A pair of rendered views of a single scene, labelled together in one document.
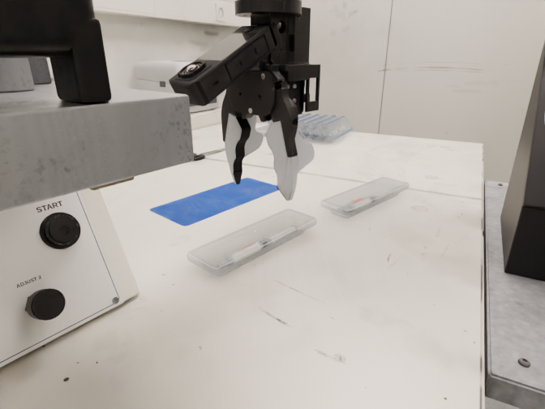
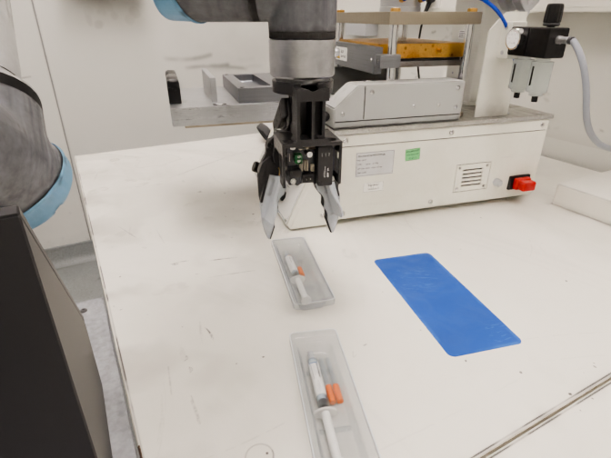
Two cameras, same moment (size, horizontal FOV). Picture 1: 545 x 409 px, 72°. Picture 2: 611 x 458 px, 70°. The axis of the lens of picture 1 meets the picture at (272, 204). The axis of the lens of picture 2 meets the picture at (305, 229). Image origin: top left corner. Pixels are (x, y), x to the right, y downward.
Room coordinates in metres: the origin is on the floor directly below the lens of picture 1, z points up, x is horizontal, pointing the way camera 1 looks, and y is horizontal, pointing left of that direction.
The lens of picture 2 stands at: (0.74, -0.43, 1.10)
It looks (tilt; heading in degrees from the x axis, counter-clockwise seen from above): 26 degrees down; 124
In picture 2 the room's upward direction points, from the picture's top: straight up
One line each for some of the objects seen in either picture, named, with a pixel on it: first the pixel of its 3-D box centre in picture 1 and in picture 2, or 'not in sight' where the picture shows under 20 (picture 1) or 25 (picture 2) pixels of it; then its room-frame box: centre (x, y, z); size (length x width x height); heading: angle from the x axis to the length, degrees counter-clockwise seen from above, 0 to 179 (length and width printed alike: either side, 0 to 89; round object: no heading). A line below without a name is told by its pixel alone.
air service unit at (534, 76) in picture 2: not in sight; (529, 54); (0.62, 0.42, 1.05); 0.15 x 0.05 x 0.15; 141
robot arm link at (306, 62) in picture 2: not in sight; (305, 60); (0.45, 0.01, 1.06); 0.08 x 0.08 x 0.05
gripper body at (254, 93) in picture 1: (272, 62); (304, 132); (0.45, 0.00, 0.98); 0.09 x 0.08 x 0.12; 137
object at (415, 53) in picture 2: not in sight; (398, 36); (0.37, 0.45, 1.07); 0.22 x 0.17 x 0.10; 141
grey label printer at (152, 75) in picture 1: (178, 85); not in sight; (1.41, 0.34, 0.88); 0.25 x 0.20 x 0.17; 56
